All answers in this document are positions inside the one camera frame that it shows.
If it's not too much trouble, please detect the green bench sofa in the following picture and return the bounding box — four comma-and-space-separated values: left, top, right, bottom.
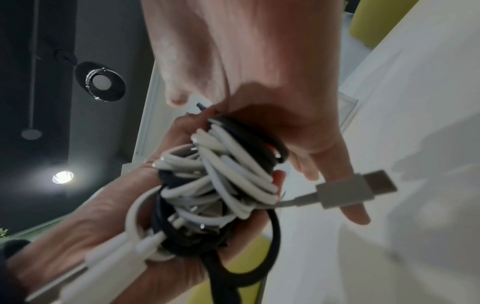
350, 0, 419, 50
176, 236, 273, 304

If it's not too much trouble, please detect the white drawer box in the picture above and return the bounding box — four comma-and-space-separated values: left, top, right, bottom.
339, 90, 362, 131

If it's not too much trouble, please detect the round ceiling light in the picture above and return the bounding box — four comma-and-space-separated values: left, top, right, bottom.
74, 61, 128, 103
51, 170, 75, 185

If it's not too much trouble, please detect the person's right hand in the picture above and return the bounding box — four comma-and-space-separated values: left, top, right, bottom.
140, 0, 372, 225

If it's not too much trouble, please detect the person's left hand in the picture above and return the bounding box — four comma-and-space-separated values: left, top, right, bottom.
7, 109, 287, 304

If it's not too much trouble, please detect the beige table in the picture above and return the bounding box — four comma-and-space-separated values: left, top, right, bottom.
262, 0, 480, 304

